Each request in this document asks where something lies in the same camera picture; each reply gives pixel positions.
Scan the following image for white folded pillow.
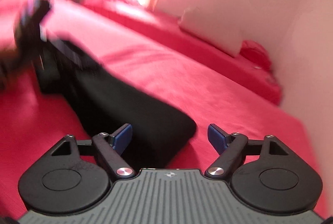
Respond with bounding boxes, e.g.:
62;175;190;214
179;8;244;58

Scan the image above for red bed sheet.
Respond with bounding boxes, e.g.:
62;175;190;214
83;0;283;107

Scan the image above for black pants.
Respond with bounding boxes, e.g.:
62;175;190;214
35;35;197;169

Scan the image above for red folded cloth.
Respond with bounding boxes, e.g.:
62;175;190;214
239;40;274;71

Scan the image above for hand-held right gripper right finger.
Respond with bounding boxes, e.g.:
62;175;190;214
205;124;297;178

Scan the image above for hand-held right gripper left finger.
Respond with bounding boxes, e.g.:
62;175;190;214
44;124;136;179

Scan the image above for red towel blanket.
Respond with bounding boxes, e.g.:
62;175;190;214
0;0;324;224

